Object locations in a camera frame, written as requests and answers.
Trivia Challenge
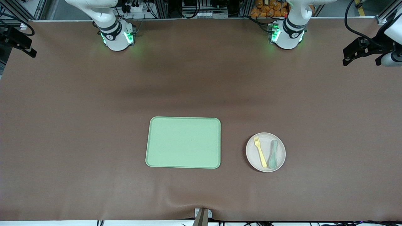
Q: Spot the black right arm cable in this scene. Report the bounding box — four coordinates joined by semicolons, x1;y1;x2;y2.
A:
0;11;35;37

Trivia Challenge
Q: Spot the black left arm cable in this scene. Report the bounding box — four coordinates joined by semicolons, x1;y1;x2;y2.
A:
345;0;388;48

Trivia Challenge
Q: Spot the brown table mat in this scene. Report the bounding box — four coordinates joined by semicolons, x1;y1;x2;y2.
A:
0;17;402;222

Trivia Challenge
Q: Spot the aluminium frame rail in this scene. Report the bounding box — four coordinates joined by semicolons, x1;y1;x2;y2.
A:
376;3;402;25
0;0;48;29

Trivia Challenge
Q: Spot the light green plastic tray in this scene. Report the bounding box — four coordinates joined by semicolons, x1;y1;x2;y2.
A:
145;116;221;169

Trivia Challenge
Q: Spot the bag of orange items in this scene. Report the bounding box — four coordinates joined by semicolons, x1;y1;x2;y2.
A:
250;0;289;18

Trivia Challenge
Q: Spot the white power strip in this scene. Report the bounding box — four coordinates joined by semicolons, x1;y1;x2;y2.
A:
122;0;151;13

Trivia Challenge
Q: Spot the yellow plastic fork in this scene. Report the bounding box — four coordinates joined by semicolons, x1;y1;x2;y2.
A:
254;136;268;168

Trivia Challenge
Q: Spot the teal green plastic spoon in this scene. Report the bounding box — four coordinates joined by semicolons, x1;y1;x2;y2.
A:
269;140;279;169

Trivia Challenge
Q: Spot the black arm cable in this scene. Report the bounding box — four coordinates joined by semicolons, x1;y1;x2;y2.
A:
0;11;35;37
345;0;388;48

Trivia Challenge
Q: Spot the metal clamp bracket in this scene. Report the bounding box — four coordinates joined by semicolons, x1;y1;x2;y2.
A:
194;208;213;226

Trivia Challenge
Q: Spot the beige round plate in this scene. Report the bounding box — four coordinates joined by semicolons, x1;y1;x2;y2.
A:
246;132;286;173

